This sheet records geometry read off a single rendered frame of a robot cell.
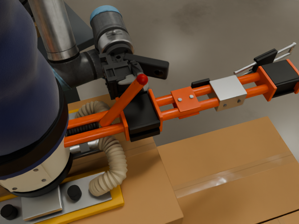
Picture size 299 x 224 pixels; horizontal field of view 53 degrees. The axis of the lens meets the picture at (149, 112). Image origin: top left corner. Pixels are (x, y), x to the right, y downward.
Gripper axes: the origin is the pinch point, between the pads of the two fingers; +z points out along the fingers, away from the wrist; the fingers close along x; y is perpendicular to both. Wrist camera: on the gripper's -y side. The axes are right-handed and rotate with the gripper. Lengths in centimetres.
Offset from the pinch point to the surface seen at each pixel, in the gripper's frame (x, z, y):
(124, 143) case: -13.2, -1.2, 6.4
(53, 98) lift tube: 17.0, 4.3, 17.5
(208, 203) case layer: -53, 10, -19
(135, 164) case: -13.3, 5.1, 5.3
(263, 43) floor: -107, -109, -129
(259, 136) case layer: -53, -10, -51
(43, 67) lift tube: 21.0, 1.1, 17.6
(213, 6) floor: -107, -165, -112
